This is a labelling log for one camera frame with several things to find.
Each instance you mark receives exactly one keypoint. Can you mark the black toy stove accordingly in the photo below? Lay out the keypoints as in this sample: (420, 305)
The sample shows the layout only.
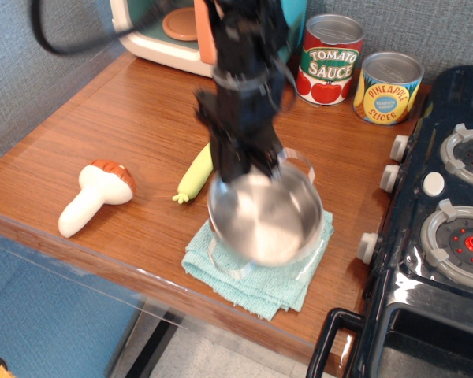
(418, 314)

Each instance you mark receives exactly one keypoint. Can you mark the stainless steel pot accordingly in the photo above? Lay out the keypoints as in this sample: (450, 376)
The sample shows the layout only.
(265, 221)

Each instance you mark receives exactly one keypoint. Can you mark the white brown toy mushroom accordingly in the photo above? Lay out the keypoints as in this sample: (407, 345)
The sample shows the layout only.
(102, 182)

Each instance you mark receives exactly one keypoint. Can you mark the tomato sauce can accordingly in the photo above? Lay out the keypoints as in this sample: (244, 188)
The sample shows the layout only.
(331, 48)

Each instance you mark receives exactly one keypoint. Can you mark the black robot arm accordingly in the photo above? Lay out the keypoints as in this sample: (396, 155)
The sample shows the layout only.
(248, 36)

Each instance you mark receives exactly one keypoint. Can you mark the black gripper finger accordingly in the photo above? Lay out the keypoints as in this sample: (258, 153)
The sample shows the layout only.
(265, 161)
(229, 159)

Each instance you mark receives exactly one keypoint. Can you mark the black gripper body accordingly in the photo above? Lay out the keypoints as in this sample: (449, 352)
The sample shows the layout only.
(240, 114)

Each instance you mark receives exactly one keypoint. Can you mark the light blue folded cloth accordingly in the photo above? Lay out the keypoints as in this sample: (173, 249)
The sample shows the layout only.
(258, 289)

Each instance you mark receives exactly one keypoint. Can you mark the pineapple slices can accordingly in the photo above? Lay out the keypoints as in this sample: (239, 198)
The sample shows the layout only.
(387, 88)

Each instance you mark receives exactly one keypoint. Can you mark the teal toy microwave oven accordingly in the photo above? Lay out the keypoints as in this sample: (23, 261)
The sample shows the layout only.
(183, 40)

